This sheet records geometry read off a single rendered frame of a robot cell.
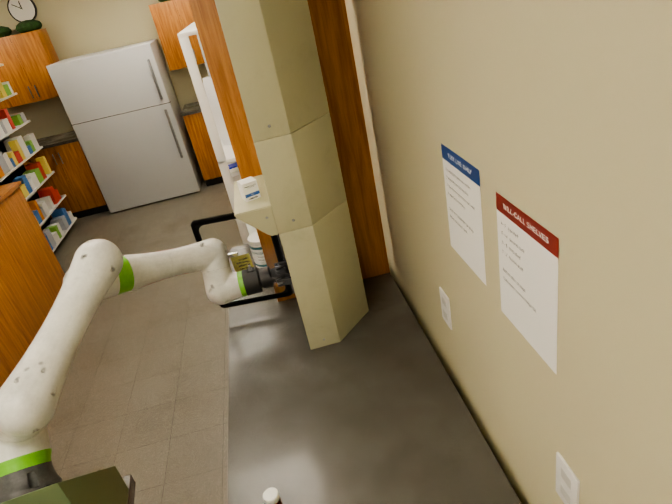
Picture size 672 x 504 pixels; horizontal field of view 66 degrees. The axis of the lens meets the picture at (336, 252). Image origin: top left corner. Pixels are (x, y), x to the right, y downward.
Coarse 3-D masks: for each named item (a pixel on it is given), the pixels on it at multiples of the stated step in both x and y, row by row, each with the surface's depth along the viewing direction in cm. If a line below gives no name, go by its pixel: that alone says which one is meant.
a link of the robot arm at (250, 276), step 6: (246, 270) 180; (252, 270) 180; (258, 270) 182; (246, 276) 178; (252, 276) 178; (258, 276) 180; (246, 282) 178; (252, 282) 178; (258, 282) 178; (246, 288) 178; (252, 288) 179; (258, 288) 179
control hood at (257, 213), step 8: (256, 176) 184; (264, 184) 175; (264, 192) 168; (240, 200) 166; (256, 200) 163; (264, 200) 161; (240, 208) 159; (248, 208) 158; (256, 208) 157; (264, 208) 157; (240, 216) 156; (248, 216) 157; (256, 216) 157; (264, 216) 158; (272, 216) 158; (248, 224) 158; (256, 224) 158; (264, 224) 159; (272, 224) 159; (264, 232) 160; (272, 232) 161
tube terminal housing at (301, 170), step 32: (320, 128) 159; (288, 160) 151; (320, 160) 161; (288, 192) 156; (320, 192) 163; (288, 224) 160; (320, 224) 165; (288, 256) 165; (320, 256) 167; (352, 256) 183; (320, 288) 173; (352, 288) 186; (320, 320) 178; (352, 320) 189
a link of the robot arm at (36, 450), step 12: (48, 432) 130; (0, 444) 121; (12, 444) 121; (24, 444) 122; (36, 444) 124; (48, 444) 128; (0, 456) 120; (12, 456) 120; (24, 456) 121; (36, 456) 123; (48, 456) 127; (0, 468) 120; (12, 468) 120
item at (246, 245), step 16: (208, 224) 192; (224, 224) 192; (240, 224) 192; (224, 240) 195; (240, 240) 195; (256, 240) 196; (240, 256) 199; (256, 256) 199; (272, 256) 199; (272, 288) 206
